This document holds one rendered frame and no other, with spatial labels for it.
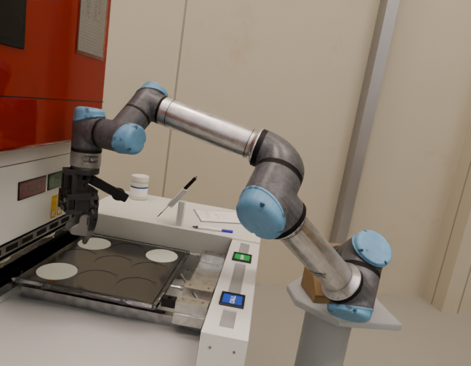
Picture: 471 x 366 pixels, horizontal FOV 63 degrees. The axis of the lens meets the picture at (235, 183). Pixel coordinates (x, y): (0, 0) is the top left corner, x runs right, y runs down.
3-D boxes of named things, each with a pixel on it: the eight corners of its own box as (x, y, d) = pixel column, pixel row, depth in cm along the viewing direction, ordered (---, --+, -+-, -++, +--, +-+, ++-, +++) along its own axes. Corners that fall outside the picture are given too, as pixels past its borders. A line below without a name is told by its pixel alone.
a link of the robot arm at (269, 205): (388, 282, 110) (284, 152, 85) (378, 332, 102) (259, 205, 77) (350, 280, 119) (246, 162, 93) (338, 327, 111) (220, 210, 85)
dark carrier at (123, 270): (17, 278, 95) (17, 276, 95) (84, 234, 129) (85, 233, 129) (152, 305, 93) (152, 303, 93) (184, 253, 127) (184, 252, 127)
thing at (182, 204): (164, 224, 131) (168, 186, 129) (167, 220, 135) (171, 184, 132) (182, 226, 131) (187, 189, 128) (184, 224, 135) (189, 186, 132)
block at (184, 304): (174, 311, 94) (175, 300, 94) (177, 304, 98) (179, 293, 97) (206, 317, 94) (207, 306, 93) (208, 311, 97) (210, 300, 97)
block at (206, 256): (199, 261, 126) (200, 253, 125) (201, 257, 129) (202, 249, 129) (223, 266, 125) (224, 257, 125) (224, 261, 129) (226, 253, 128)
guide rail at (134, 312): (20, 296, 101) (21, 285, 101) (25, 293, 103) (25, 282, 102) (206, 333, 98) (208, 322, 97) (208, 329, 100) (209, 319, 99)
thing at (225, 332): (190, 394, 77) (200, 331, 74) (225, 277, 131) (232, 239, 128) (237, 404, 76) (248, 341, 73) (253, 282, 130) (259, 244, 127)
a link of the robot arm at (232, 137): (320, 136, 92) (141, 68, 100) (307, 169, 86) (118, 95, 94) (309, 164, 102) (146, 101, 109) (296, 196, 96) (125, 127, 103)
